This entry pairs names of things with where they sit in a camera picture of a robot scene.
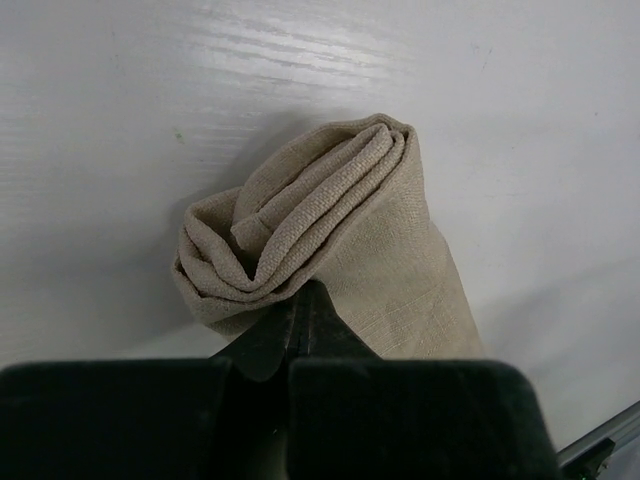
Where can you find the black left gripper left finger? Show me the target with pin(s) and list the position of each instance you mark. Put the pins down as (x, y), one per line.
(222, 417)

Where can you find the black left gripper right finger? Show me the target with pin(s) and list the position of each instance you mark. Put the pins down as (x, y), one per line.
(356, 416)

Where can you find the beige cloth napkin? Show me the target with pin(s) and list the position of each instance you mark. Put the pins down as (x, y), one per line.
(343, 204)

